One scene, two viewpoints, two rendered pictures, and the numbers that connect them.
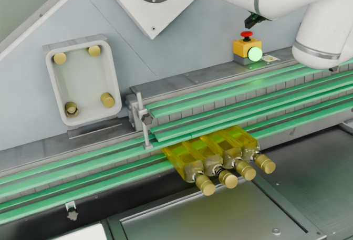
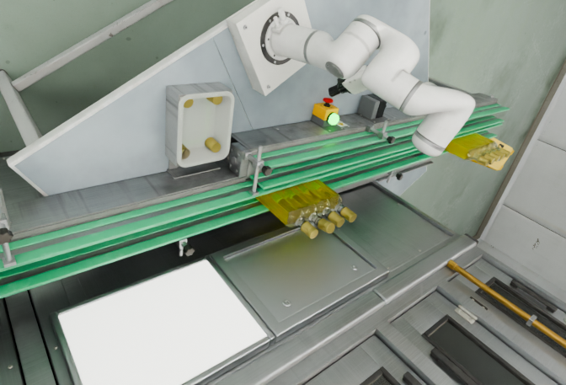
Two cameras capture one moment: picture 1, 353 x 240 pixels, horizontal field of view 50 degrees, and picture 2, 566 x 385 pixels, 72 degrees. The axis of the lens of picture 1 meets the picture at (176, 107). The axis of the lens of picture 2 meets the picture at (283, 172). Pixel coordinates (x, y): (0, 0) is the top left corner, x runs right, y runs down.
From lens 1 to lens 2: 0.48 m
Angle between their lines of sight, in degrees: 23
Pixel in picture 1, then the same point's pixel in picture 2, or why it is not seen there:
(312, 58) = (430, 149)
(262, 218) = (340, 257)
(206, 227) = (300, 263)
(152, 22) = (269, 81)
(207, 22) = (300, 84)
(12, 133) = (116, 168)
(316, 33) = (439, 133)
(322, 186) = (372, 232)
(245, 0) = (395, 98)
